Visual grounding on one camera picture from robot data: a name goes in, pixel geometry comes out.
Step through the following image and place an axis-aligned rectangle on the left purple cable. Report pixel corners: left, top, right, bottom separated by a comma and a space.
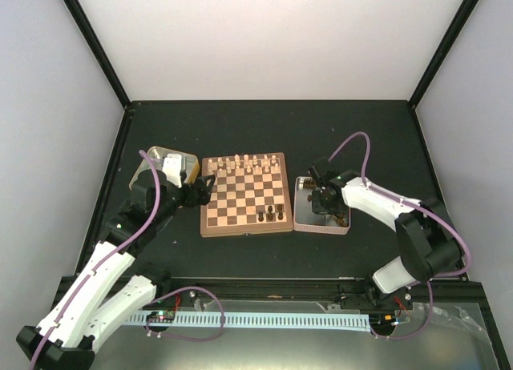
26, 148, 165, 369

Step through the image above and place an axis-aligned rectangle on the white slotted cable duct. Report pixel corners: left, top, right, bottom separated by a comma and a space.
123, 310, 370, 332

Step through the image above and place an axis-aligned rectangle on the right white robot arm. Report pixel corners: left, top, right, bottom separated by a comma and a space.
308, 158, 466, 308

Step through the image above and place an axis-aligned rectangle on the wooden chess board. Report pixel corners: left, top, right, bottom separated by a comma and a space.
200, 152, 293, 238

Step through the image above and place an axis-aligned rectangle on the left black frame post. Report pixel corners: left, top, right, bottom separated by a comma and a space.
63, 0, 131, 108

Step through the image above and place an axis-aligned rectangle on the right circuit board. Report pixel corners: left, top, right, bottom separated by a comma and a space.
369, 314, 411, 327

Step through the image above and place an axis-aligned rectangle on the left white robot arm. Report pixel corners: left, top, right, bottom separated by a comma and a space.
16, 167, 216, 369

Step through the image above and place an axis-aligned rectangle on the purple cable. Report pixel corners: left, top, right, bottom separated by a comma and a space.
26, 148, 165, 369
328, 131, 472, 277

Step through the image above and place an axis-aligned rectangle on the gold metal tin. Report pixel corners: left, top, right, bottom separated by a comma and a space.
129, 146, 200, 210

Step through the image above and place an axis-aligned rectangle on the dark chess pieces pile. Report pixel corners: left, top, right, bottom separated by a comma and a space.
303, 178, 317, 189

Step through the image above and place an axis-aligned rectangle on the black frame post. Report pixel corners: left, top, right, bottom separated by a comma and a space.
408, 0, 480, 109
63, 0, 131, 108

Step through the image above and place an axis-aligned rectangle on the circuit board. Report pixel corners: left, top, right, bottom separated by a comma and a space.
369, 314, 411, 327
147, 311, 175, 324

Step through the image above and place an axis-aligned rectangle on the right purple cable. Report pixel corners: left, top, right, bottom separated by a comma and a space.
328, 131, 472, 277

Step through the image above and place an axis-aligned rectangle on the left circuit board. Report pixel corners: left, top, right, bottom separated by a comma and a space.
147, 311, 175, 324

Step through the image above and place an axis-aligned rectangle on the pink metal tin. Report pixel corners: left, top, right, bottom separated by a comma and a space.
293, 176, 350, 235

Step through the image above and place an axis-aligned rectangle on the right black frame post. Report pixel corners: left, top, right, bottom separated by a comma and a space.
408, 0, 480, 109

